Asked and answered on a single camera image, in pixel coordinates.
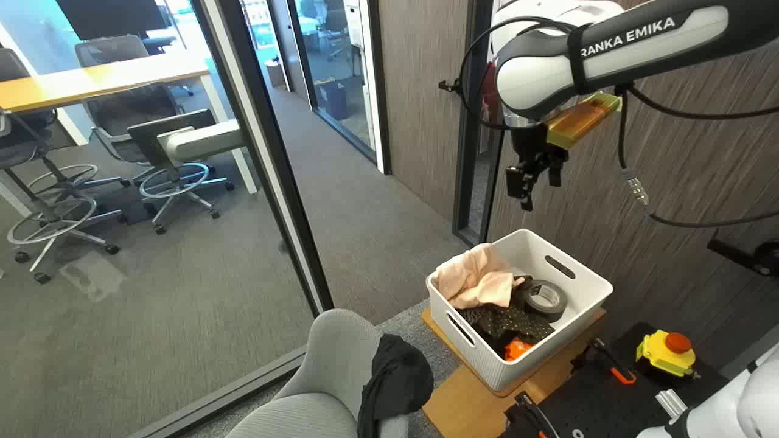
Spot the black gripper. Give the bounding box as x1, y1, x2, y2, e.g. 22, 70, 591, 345
506, 124, 568, 211

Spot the dark green patterned sock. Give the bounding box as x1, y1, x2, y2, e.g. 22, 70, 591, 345
459, 305, 552, 345

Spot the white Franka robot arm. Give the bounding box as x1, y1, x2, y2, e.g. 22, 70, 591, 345
486, 0, 779, 211

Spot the black cloth on chair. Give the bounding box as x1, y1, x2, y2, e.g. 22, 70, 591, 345
358, 333, 434, 438

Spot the grey upholstered chair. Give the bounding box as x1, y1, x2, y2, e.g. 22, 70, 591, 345
227, 308, 382, 438

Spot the black office chair near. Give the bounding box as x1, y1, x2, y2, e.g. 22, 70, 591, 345
74, 32, 238, 239

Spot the black office chair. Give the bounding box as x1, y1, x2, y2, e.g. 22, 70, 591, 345
0, 44, 131, 288
74, 32, 238, 239

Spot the black office chair left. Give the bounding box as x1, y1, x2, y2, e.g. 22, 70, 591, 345
0, 44, 131, 288

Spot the white plastic storage bin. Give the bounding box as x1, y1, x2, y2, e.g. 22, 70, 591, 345
427, 229, 614, 390

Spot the peach pink cloth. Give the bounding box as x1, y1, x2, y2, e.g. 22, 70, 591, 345
431, 243, 530, 308

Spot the grey tape roll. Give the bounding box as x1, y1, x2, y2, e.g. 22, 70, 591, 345
524, 280, 568, 319

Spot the orange object in bin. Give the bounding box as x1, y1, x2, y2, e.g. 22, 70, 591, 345
503, 338, 530, 360

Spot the yellow emergency stop button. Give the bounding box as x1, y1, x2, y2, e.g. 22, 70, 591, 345
635, 328, 696, 378

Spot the black mat with tools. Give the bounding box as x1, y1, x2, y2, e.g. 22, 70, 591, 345
498, 322, 725, 438

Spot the wooden office table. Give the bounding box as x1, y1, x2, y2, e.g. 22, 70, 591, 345
0, 57, 257, 194

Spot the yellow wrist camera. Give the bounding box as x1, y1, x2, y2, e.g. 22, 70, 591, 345
545, 92, 624, 152

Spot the black door handle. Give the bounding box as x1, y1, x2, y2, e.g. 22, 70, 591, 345
439, 79, 463, 94

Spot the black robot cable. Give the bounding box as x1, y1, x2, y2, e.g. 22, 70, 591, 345
614, 81, 779, 231

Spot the orange handled tool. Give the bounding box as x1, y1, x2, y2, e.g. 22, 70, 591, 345
591, 338, 637, 386

